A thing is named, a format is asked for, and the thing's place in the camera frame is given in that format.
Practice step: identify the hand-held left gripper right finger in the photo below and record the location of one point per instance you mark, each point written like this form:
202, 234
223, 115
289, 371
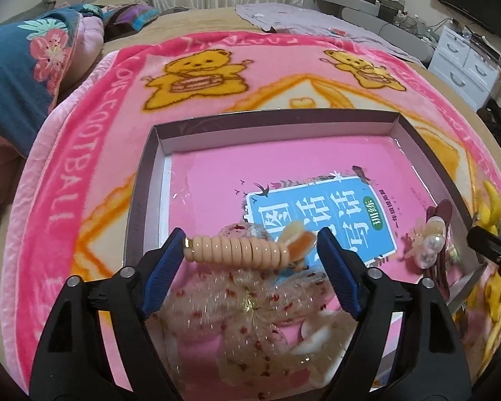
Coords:
342, 275

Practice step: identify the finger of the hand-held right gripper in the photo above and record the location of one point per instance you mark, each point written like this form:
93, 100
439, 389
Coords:
490, 242

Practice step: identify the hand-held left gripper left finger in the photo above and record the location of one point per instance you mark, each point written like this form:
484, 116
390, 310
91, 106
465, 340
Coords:
163, 275

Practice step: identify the dark red oval hair clip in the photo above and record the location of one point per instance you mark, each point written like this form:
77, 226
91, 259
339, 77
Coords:
439, 275

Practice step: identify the clear pearl bead hair clip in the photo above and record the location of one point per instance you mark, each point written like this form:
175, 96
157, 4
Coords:
429, 245

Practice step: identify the white hair claw clip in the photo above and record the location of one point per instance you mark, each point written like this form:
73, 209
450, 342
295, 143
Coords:
317, 334

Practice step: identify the peach spiral hair clip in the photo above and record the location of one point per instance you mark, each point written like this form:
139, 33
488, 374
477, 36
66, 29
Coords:
234, 250

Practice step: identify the sheer red-dotted bow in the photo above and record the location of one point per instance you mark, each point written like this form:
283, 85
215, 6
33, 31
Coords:
242, 300

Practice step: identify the shallow cardboard box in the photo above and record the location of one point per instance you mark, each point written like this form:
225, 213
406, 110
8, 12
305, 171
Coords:
146, 183

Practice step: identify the pink book with blue label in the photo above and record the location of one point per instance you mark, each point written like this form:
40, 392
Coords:
217, 183

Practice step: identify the pink bear printed blanket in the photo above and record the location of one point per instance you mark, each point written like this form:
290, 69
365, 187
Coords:
108, 133

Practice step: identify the white drawer cabinet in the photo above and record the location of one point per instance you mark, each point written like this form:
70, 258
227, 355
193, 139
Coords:
463, 67

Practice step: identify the light purple cloth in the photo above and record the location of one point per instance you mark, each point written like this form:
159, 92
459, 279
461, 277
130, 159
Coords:
317, 25

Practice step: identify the purple patterned pillow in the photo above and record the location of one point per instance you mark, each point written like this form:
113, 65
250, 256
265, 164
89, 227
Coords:
129, 19

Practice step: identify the grey console shelf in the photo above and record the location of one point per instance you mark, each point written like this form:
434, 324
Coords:
367, 12

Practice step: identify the blue floral quilt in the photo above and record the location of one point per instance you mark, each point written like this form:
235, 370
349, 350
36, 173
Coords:
21, 58

